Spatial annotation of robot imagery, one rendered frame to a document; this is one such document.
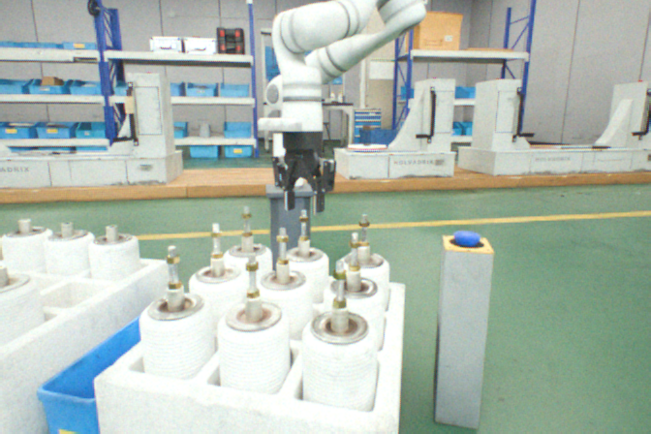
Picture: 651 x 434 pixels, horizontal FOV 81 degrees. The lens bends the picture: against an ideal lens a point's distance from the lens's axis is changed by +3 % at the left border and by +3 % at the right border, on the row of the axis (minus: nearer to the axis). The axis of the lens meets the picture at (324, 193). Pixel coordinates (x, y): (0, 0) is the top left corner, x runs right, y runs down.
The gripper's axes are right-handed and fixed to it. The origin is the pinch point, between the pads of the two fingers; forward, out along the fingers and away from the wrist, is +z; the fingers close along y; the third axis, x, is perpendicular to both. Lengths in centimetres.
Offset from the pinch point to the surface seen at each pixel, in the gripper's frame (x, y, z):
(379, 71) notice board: -566, 293, -99
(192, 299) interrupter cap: 24.0, 1.3, 9.8
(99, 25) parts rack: -177, 463, -126
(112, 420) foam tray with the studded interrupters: 35.5, 3.5, 22.9
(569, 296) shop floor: -72, -41, 35
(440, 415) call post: -3.1, -27.1, 33.6
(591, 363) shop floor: -38, -47, 35
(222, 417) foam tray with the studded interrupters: 29.2, -11.2, 19.1
